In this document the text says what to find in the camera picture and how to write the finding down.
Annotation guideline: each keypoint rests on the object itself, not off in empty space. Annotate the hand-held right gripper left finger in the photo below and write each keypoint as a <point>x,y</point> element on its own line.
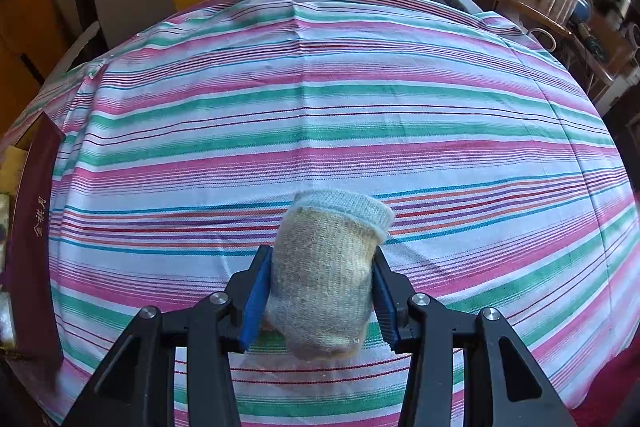
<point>255,297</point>

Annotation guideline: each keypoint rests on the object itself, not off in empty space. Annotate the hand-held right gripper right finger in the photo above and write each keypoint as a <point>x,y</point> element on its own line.
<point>385,302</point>

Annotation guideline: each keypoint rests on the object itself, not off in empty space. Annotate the beige sock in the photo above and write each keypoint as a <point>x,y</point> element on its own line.
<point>320,267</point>

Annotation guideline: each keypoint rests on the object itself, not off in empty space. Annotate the gold lined box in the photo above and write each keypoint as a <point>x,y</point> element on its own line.
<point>35,232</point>

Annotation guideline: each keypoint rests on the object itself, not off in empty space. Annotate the pink red bedding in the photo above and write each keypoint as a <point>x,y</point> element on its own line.
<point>615,397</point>

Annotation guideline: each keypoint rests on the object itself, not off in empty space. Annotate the brown cardboard box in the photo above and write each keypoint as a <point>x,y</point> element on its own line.
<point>610,39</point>

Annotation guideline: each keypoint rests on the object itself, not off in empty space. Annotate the wooden wardrobe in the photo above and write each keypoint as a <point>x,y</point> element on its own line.
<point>25,32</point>

